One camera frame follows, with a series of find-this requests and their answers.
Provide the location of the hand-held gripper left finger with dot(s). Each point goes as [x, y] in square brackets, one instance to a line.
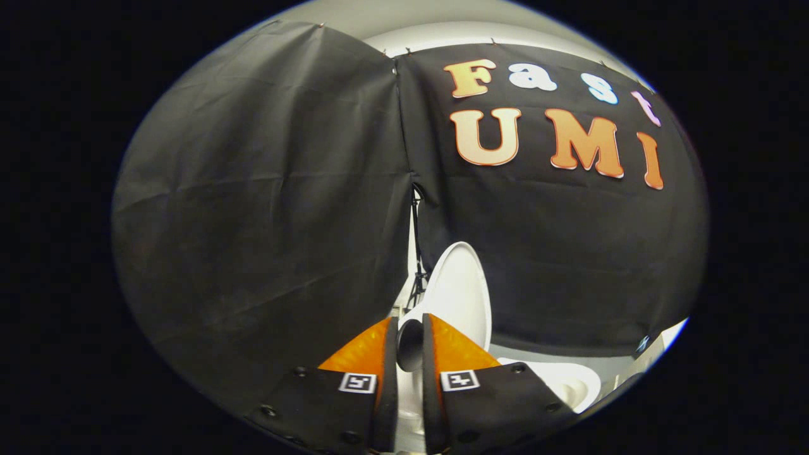
[385, 392]

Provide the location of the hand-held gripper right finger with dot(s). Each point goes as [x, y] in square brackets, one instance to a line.
[433, 392]

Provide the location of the white toilet lid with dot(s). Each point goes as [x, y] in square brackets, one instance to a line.
[461, 297]

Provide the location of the white toilet bowl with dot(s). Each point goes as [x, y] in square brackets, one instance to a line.
[569, 382]

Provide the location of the black backdrop cloth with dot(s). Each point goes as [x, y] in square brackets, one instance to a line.
[265, 221]

